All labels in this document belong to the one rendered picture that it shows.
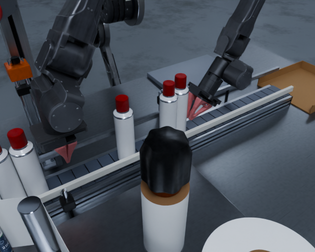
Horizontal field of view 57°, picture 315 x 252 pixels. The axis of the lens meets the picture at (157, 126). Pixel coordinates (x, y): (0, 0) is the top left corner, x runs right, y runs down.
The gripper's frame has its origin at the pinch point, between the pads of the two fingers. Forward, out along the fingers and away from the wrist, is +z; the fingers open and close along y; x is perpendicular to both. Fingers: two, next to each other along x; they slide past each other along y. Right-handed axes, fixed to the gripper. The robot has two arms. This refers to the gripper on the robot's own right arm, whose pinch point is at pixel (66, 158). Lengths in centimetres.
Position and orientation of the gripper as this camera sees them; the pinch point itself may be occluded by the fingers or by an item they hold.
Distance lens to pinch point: 68.3
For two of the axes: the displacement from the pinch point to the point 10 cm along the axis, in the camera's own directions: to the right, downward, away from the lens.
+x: -5.4, -5.1, 6.6
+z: 0.0, 7.9, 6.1
